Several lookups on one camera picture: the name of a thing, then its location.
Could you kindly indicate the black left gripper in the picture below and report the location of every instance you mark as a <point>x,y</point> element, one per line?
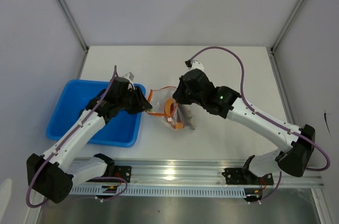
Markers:
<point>141,103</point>

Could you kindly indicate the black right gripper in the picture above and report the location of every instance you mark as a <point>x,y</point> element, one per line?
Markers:
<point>178,95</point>

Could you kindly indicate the clear zip bag orange zipper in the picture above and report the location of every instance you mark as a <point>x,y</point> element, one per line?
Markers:
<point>157,98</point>

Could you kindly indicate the grey toy fish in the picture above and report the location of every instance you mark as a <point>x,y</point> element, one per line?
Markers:
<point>187,117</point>

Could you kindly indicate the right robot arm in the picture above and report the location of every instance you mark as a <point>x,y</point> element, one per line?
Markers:
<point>293,152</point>

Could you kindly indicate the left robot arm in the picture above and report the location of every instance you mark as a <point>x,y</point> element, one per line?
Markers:
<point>51,173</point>

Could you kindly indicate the blue plastic bin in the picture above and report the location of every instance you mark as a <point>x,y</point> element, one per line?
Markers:
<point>121,131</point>

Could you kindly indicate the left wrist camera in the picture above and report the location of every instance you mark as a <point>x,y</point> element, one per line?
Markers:
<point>129,76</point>

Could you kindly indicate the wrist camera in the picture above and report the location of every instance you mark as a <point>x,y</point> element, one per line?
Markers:
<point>194,64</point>
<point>129,76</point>

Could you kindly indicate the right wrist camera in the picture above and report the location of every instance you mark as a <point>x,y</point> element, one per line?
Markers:
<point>194,64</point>

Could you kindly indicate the aluminium mounting rail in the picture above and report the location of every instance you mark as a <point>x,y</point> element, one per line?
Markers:
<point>200,173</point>

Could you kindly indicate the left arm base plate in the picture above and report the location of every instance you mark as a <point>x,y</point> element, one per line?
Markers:
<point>123,172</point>

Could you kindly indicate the white slotted cable duct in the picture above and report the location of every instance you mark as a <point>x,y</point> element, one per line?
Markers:
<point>166,191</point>

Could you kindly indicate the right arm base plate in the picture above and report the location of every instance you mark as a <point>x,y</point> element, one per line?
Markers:
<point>240,176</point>

